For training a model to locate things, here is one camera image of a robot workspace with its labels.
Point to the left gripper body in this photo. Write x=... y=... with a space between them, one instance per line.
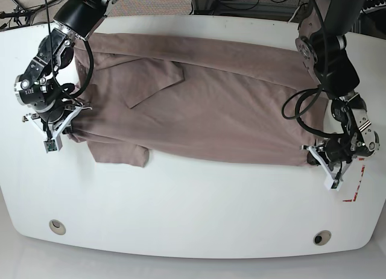
x=337 y=156

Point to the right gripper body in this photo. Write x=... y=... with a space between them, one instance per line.
x=56 y=120

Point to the mauve T-shirt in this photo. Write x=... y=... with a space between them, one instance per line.
x=199 y=98

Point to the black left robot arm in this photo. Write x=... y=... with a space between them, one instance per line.
x=322 y=43

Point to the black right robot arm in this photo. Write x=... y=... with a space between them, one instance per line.
x=55 y=105

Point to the right table grommet hole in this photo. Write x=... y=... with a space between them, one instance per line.
x=322 y=238

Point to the table grommet hole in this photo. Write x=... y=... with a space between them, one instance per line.
x=322 y=238
x=57 y=227

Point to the left table grommet hole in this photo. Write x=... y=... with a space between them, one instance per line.
x=57 y=227

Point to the black tripod legs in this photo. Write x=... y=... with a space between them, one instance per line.
x=22 y=16

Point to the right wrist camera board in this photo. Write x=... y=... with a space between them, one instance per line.
x=53 y=145

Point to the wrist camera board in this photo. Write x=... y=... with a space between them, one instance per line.
x=332 y=183
x=53 y=145

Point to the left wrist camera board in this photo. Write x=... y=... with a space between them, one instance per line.
x=332 y=183

